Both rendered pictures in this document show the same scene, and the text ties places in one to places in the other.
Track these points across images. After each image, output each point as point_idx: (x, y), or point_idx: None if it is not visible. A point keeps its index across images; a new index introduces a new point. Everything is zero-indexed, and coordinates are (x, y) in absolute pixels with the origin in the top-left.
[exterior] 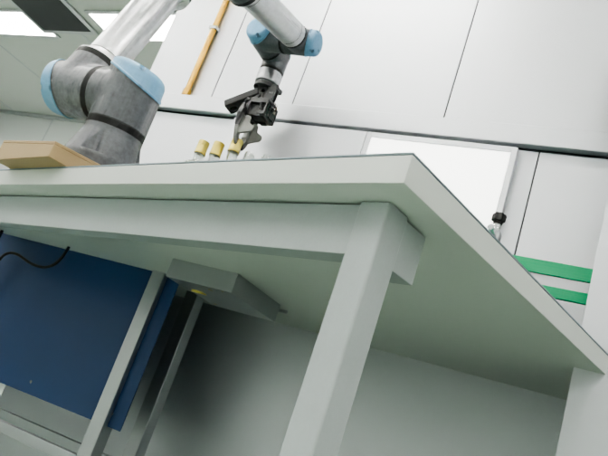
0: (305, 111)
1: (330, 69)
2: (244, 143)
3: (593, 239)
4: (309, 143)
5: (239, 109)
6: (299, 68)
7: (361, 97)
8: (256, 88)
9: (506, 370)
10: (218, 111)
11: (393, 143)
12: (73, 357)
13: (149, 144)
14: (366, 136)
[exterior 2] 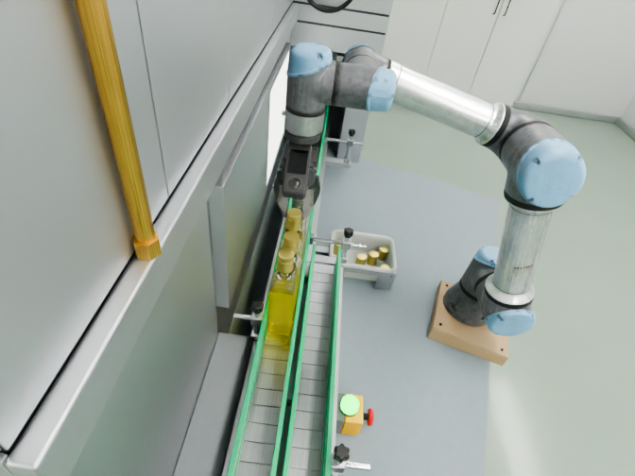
0: (248, 104)
1: (238, 7)
2: (286, 207)
3: None
4: (256, 139)
5: (319, 189)
6: (223, 24)
7: (253, 41)
8: (311, 144)
9: None
10: (204, 204)
11: (273, 87)
12: None
13: (143, 392)
14: (269, 93)
